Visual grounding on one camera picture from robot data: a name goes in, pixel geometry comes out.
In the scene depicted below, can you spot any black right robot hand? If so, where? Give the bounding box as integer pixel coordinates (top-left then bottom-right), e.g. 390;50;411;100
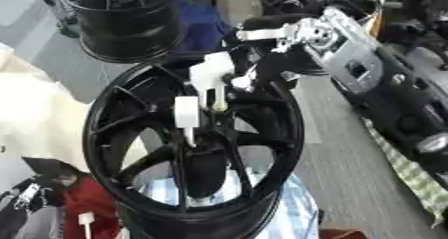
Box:
222;13;321;94

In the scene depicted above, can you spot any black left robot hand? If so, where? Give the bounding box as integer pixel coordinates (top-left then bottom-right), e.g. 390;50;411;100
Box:
21;156;84;208

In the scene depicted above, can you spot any white pin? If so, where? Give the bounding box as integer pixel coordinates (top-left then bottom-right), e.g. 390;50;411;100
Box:
173;95;202;148
77;211;97;239
187;50;238;113

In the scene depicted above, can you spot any black spoked wheel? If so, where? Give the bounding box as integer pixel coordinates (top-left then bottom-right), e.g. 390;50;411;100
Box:
80;52;307;239

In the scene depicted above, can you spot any red fabric pad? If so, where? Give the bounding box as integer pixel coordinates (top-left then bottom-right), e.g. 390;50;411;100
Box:
59;175;123;239

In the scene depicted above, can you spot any white bulky bundle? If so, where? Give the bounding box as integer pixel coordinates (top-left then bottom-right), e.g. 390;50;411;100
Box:
0;42;149;192

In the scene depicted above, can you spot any blue fabric object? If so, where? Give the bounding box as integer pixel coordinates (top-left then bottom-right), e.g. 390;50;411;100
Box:
173;0;235;55

